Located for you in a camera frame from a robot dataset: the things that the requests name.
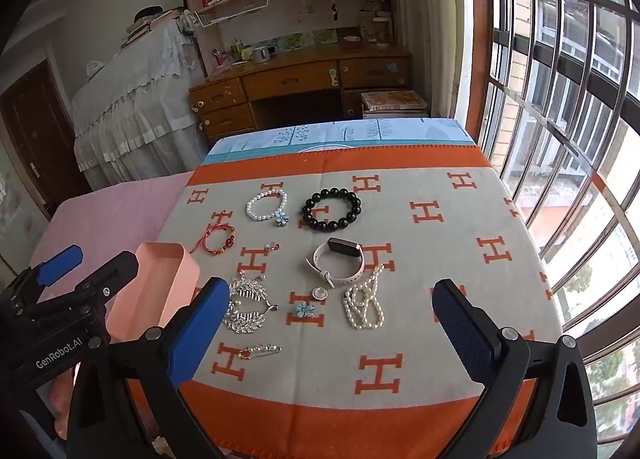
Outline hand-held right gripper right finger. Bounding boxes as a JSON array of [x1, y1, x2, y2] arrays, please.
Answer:
[[431, 279, 599, 459]]

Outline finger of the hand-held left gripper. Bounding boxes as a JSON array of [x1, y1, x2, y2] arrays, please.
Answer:
[[22, 251, 140, 322], [0, 245, 84, 312]]

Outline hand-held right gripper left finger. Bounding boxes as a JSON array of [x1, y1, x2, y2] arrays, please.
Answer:
[[66, 277, 231, 459]]

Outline silver rhinestone hair comb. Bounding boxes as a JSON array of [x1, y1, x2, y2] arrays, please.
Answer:
[[222, 275, 282, 335]]

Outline pink box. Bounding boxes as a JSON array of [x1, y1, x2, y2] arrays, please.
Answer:
[[107, 241, 201, 345]]

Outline rhinestone safety pin brooch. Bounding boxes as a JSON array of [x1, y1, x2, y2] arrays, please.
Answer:
[[237, 344, 283, 360]]

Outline red string bracelet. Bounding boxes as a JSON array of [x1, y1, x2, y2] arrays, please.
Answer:
[[191, 224, 237, 256]]

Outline white pearl necklace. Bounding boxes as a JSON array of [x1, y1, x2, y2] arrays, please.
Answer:
[[343, 264, 387, 331]]

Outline white pearl bracelet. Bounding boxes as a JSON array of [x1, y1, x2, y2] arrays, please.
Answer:
[[245, 188, 289, 222]]

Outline white smart watch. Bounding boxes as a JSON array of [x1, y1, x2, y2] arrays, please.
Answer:
[[306, 237, 366, 290]]

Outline black bead bracelet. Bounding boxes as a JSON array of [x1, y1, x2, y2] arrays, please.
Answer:
[[301, 188, 363, 232]]

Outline orange grey patterned blanket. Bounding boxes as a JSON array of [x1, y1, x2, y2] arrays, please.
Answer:
[[125, 146, 556, 459]]

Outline brown wooden door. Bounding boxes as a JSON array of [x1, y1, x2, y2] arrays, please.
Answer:
[[0, 59, 93, 220]]

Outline white lace furniture cover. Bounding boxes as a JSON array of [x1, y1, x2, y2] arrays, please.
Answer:
[[72, 19, 208, 190]]

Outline light blue bedsheet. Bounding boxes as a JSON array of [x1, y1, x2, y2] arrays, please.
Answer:
[[206, 118, 476, 162]]

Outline stack of magazines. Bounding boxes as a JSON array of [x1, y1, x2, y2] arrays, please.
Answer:
[[361, 90, 430, 119]]

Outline pile of books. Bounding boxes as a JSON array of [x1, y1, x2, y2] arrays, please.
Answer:
[[122, 6, 181, 47]]

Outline wooden desk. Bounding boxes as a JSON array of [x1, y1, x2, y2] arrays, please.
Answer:
[[189, 52, 413, 145]]

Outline window with metal grille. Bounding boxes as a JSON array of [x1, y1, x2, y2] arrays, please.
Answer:
[[470, 0, 640, 459]]

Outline patterned jar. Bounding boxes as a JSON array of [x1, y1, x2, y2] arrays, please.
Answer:
[[360, 13, 394, 48]]

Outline wooden bookshelf hutch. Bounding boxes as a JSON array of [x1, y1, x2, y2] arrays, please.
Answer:
[[176, 0, 401, 75]]

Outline beige curtain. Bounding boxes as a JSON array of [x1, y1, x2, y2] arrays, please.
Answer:
[[390, 0, 473, 120]]

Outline white wire rack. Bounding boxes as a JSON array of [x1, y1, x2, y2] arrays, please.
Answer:
[[195, 0, 273, 30]]

